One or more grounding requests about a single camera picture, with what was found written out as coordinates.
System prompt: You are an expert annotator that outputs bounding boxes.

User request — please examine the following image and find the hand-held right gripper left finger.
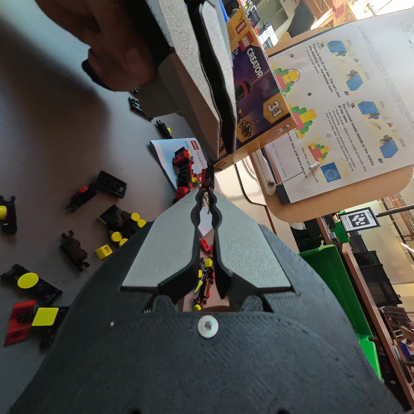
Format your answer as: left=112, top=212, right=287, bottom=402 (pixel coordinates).
left=122, top=188, right=206, bottom=303

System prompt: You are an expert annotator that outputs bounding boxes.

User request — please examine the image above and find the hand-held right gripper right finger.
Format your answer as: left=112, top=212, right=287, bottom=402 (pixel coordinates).
left=209, top=191, right=292, bottom=306

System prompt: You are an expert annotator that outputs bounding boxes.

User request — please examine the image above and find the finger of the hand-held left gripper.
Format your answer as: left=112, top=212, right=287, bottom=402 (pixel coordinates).
left=196, top=0, right=240, bottom=161
left=138, top=0, right=226, bottom=162

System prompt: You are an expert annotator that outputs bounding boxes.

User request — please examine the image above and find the black red lego leg piece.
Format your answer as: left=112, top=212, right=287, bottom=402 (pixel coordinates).
left=196, top=162, right=218, bottom=202

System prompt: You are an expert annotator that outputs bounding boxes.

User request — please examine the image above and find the red yellow black lego model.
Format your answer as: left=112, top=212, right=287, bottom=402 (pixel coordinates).
left=172, top=148, right=202, bottom=201

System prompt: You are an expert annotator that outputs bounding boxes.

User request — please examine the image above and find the pile of lego pieces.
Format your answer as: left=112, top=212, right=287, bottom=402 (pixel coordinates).
left=0, top=97, right=215, bottom=347

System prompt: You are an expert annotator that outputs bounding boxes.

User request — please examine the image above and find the purple lego set box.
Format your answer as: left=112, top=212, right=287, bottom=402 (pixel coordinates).
left=217, top=7, right=299, bottom=172

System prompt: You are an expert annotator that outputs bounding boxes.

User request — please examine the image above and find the person's left hand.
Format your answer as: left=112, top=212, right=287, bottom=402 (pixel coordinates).
left=36, top=0, right=162, bottom=92

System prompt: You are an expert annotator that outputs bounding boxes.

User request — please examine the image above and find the open spider instruction booklet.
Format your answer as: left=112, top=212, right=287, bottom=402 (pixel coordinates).
left=150, top=137, right=217, bottom=237

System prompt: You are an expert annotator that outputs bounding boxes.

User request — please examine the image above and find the green plastic bin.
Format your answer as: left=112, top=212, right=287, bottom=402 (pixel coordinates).
left=299, top=245, right=382, bottom=377

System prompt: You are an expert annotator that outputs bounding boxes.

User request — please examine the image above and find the small marker tag card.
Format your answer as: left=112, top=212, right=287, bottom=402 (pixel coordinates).
left=339, top=207, right=380, bottom=233

